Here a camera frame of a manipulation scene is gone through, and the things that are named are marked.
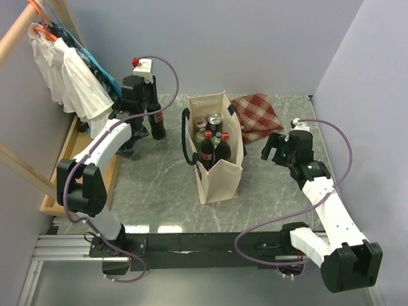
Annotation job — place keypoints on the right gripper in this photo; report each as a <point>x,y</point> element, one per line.
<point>275,140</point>

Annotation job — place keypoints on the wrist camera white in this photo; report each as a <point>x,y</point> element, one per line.
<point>142,68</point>
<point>297,125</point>

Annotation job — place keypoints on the green cap bottle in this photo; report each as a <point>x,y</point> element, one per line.
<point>216,139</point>
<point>198,138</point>

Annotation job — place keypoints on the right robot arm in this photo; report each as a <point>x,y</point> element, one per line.
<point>347,260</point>

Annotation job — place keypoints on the orange hanger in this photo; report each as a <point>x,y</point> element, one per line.
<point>43,25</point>

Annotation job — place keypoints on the green cap bottle left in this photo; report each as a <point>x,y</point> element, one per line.
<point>198,138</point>

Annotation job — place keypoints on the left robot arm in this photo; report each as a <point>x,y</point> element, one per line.
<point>80,186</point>

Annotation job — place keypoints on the tall dark can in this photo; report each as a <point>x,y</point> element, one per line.
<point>214,122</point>

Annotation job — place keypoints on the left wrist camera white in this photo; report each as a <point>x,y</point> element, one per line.
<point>142,68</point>

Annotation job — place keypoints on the red plaid folded cloth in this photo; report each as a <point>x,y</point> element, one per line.
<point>256,116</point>

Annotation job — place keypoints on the aluminium frame rail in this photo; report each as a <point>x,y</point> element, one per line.
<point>52,248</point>

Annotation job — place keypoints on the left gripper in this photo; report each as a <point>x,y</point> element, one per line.
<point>152,87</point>

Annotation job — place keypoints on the green cap bottle right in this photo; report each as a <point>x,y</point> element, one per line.
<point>216,139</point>

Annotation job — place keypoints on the black base beam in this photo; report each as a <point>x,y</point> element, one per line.
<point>209,250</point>

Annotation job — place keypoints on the cream canvas tote bag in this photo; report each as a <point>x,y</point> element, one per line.
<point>221,181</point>

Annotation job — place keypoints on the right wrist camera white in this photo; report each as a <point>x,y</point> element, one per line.
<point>297,125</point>

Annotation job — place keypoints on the dark floral garment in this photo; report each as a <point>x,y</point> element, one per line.
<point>138,129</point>

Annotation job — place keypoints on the white pleated garment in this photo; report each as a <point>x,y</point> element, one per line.
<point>72,84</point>

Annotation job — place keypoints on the teal garment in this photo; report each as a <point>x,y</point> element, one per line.
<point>107,81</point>

